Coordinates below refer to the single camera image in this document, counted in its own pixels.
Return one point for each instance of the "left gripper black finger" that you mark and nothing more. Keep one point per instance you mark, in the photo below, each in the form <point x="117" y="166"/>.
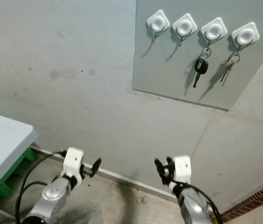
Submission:
<point x="97" y="165"/>

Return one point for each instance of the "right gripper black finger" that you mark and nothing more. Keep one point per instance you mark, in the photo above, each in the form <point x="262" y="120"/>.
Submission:
<point x="159" y="169"/>
<point x="169" y="162"/>

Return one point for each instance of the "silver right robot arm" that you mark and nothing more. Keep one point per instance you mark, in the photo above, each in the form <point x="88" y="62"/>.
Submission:
<point x="194" y="207"/>

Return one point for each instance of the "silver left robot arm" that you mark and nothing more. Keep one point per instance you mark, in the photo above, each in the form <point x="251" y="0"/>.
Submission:
<point x="52" y="198"/>

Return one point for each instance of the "green plastic crate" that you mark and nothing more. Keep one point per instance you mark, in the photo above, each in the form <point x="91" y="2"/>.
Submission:
<point x="6" y="188"/>

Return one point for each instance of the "white plastic table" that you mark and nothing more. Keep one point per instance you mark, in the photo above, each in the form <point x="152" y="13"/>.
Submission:
<point x="3" y="140"/>

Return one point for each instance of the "black car key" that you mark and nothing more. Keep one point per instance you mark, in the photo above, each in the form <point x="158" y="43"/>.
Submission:
<point x="200" y="66"/>

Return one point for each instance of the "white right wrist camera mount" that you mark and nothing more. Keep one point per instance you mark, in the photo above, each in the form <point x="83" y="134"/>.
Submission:
<point x="182" y="169"/>

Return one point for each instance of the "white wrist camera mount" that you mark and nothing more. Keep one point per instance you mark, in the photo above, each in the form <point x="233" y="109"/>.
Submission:
<point x="73" y="162"/>
<point x="182" y="169"/>

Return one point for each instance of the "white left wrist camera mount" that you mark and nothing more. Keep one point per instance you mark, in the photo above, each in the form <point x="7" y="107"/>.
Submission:
<point x="73" y="162"/>

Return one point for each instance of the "grey metal wall board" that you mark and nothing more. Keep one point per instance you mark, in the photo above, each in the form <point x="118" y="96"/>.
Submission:
<point x="169" y="70"/>

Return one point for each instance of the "white square wall hook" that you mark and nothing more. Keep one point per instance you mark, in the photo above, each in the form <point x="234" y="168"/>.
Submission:
<point x="184" y="26"/>
<point x="213" y="31"/>
<point x="245" y="35"/>
<point x="158" y="21"/>

